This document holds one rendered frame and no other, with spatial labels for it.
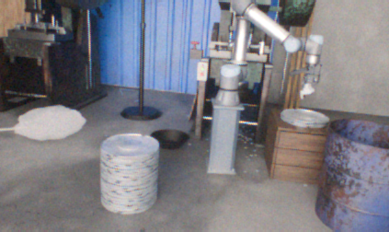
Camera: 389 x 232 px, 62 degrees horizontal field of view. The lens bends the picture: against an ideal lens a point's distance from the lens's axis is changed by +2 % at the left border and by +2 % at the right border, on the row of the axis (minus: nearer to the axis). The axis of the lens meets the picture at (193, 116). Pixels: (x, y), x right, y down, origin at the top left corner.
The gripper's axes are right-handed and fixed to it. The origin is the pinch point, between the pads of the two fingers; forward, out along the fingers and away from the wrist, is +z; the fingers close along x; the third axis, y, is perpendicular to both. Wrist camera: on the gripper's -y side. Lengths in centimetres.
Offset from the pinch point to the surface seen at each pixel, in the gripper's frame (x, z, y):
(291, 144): -7.5, 28.7, 0.7
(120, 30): 93, -17, -246
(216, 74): 23, 0, -71
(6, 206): -125, 53, -101
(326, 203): -37, 43, 29
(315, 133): -1.8, 20.7, 11.9
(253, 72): 33, -4, -46
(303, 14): 43, -47, -19
